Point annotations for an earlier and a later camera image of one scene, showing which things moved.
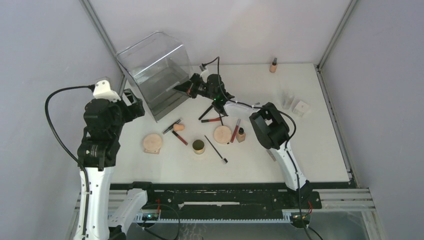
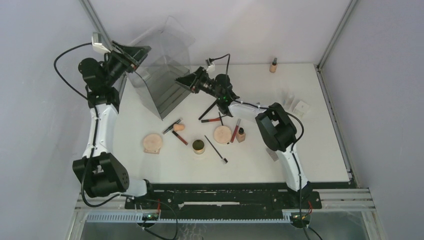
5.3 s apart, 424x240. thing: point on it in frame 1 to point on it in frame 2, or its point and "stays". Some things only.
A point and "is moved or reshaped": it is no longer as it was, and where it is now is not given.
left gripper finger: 135,110 to 134,55
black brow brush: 224,160 stays
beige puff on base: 152,143 stays
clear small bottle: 287,100 stays
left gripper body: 119,108 to 115,67
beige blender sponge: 178,127 stays
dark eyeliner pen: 170,127 stays
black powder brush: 205,112 stays
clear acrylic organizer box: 154,65 is moved or reshaped
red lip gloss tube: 236,130 stays
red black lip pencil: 204,121 stays
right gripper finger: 186,87 to 192,80
